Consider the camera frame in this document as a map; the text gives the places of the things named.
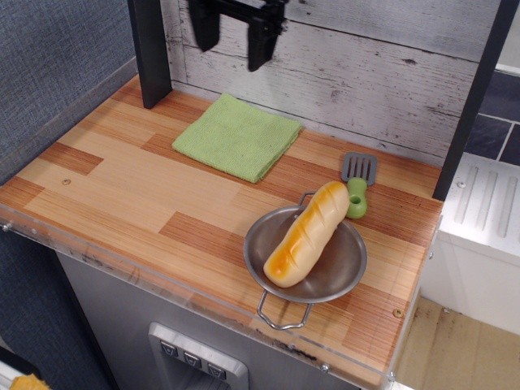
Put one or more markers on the dark right vertical post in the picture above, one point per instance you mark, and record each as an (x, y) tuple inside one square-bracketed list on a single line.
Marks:
[(487, 64)]

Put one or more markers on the white ridged appliance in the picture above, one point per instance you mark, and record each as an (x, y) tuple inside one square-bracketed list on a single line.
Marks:
[(473, 266)]

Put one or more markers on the dark vertical post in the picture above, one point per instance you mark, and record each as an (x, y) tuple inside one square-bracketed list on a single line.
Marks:
[(151, 50), (487, 64)]

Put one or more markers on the dark left vertical post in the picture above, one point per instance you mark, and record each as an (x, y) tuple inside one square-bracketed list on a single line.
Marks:
[(151, 50)]

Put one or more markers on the grey spatula green handle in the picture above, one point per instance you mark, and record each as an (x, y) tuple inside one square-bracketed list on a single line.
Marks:
[(358, 172)]

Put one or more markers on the silver metal pan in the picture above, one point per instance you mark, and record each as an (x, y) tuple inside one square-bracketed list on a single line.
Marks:
[(338, 270)]

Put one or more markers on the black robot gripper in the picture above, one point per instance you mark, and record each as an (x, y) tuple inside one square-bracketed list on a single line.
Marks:
[(266, 22)]

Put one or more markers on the green rag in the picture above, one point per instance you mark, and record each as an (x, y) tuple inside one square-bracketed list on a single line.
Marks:
[(238, 139)]

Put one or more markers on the silver toy fridge cabinet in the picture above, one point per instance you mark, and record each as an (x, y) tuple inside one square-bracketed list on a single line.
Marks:
[(214, 306)]

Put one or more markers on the yellow object at corner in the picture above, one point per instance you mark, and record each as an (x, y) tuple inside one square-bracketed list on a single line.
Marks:
[(28, 382)]

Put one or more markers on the toy bread loaf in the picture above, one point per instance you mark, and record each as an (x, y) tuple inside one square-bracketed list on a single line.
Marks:
[(299, 251)]

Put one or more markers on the ice dispenser button panel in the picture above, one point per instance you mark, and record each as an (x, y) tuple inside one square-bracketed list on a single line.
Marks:
[(185, 363)]

